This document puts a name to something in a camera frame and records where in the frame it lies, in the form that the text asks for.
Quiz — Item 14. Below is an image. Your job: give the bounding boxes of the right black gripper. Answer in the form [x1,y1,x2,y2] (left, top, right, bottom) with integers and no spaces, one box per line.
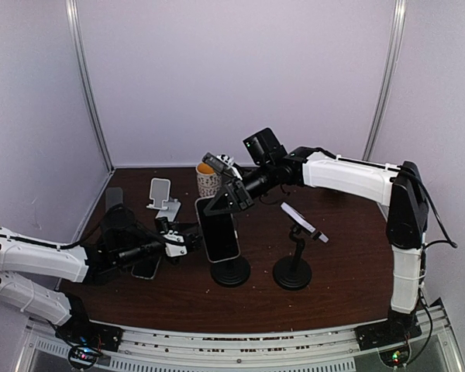
[204,162,277,216]

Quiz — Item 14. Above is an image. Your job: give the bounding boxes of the large black phone silver edge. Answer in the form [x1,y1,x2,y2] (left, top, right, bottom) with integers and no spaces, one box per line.
[195,198,240,264]

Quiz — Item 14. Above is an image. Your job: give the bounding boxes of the black round-base phone stand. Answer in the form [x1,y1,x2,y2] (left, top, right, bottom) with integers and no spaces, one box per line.
[210,251,250,288]

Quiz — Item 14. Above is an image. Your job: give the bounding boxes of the white folding phone stand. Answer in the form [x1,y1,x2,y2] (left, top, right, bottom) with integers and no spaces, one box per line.
[146,177,181,222]

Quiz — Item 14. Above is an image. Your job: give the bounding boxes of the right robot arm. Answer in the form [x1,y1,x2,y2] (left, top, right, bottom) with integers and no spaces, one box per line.
[202,128,429,343]

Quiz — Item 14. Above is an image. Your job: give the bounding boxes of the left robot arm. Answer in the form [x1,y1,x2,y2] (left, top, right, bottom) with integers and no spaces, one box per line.
[0,204,202,344]

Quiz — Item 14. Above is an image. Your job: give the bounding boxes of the dark grey small phone stand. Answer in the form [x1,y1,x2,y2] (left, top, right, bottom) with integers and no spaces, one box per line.
[105,187,123,212]

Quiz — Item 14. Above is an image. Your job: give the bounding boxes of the black stand with white pad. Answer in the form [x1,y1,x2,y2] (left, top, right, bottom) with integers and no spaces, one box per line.
[272,202,329,291]

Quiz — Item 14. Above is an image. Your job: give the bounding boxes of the patterned mug yellow inside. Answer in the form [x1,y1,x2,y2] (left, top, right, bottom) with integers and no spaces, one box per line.
[195,163,222,198]

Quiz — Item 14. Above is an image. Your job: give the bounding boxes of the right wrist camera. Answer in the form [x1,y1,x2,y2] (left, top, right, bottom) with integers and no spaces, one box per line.
[202,153,242,179]

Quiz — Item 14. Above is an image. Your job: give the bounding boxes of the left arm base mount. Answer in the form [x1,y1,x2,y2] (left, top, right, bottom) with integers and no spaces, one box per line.
[51,303,123,371]

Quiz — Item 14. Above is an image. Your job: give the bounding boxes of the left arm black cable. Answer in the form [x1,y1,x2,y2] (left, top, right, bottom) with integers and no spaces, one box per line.
[0,228,105,251]

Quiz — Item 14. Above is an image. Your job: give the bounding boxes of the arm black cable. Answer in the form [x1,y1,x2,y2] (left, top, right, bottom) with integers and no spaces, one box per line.
[418,170,459,250]
[0,228,105,251]

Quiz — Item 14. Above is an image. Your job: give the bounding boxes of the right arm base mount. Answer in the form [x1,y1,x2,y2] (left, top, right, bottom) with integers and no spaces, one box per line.
[355,303,424,369]

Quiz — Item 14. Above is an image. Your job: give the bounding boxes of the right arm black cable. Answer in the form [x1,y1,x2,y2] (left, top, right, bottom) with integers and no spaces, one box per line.
[418,170,459,250]

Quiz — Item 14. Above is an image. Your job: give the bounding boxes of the left aluminium frame post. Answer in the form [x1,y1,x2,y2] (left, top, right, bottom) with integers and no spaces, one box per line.
[65,0,114,173]

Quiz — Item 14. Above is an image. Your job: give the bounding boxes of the aluminium frame post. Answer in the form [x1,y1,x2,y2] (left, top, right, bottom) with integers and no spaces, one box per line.
[362,0,407,161]
[65,0,114,173]

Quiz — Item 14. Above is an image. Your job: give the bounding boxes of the front aluminium rail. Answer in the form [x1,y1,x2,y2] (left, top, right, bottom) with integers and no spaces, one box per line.
[15,309,465,372]

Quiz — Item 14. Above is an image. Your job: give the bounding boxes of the right aluminium frame post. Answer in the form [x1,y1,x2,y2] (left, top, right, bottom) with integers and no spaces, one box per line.
[362,0,407,161]

